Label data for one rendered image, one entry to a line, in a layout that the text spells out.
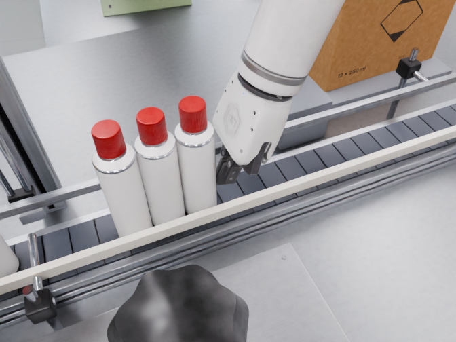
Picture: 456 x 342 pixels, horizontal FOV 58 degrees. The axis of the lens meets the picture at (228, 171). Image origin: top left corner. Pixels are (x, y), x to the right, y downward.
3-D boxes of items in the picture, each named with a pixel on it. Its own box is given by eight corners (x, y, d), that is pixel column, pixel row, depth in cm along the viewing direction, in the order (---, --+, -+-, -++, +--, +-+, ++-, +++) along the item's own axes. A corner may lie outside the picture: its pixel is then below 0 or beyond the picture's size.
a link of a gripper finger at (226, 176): (229, 147, 57) (214, 181, 61) (238, 163, 55) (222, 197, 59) (248, 146, 59) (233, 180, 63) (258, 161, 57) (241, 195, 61)
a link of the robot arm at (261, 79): (231, 36, 50) (223, 58, 52) (262, 76, 45) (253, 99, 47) (286, 43, 55) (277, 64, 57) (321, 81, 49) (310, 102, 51)
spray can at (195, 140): (188, 224, 62) (176, 121, 47) (180, 198, 66) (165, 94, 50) (221, 215, 63) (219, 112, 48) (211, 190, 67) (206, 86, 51)
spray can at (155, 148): (158, 237, 61) (134, 135, 45) (146, 211, 64) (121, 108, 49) (191, 224, 62) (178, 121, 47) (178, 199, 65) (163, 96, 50)
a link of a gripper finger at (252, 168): (261, 115, 52) (238, 118, 57) (262, 176, 52) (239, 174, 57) (269, 115, 53) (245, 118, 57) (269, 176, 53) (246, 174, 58)
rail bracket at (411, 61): (401, 139, 82) (431, 68, 69) (378, 116, 86) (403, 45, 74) (414, 134, 83) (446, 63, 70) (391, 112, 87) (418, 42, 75)
